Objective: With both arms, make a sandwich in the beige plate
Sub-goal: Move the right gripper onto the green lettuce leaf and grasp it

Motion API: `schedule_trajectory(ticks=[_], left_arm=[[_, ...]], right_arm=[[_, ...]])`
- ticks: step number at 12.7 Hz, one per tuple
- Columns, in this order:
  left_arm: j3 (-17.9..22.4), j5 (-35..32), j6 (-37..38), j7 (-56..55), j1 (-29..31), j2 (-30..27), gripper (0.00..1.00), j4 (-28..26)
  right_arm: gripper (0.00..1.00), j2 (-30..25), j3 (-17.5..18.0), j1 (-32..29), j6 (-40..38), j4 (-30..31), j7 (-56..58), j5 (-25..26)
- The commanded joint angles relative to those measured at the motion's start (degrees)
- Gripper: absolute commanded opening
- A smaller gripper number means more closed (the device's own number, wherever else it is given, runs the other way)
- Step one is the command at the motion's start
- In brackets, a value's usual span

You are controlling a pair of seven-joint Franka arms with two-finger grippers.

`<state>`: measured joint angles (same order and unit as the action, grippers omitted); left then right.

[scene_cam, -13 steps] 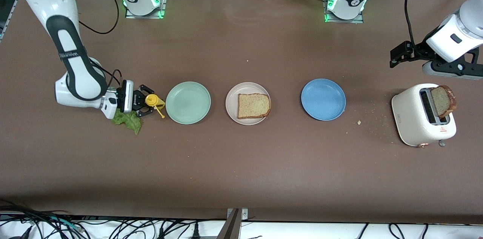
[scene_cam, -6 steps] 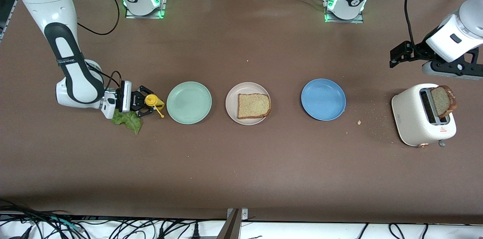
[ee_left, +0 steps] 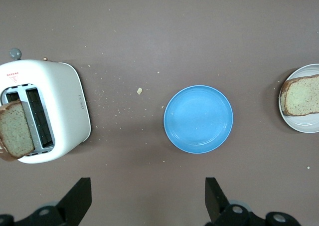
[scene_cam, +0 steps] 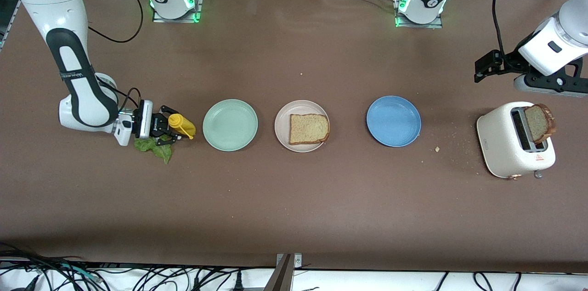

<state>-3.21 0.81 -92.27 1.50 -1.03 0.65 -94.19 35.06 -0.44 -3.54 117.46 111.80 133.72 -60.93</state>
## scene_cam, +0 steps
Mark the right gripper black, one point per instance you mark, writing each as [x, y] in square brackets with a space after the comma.
[158, 125]

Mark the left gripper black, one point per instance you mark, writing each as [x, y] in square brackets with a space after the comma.
[509, 62]

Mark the yellow mustard squeeze bottle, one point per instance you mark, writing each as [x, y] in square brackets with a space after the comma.
[183, 125]

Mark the green lettuce leaf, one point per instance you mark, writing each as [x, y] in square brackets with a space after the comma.
[163, 153]

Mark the brown bread slice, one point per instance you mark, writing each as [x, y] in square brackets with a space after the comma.
[308, 128]
[537, 123]

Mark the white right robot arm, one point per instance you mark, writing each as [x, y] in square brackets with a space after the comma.
[73, 98]

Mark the mint green plate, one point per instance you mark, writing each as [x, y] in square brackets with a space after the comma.
[229, 125]

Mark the blue plate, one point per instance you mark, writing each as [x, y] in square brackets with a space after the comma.
[393, 121]

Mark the beige plate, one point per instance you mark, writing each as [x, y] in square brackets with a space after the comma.
[282, 125]

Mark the white toaster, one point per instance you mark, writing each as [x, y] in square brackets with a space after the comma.
[498, 139]

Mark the black power plug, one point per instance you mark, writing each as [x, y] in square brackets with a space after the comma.
[238, 284]

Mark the grey metal bar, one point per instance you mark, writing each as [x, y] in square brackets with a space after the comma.
[281, 277]

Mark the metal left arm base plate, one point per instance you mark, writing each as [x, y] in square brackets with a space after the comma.
[432, 26]

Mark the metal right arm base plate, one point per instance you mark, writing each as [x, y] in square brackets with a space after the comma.
[200, 6]

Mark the silver corner bracket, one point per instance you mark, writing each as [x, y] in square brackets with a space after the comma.
[297, 261]

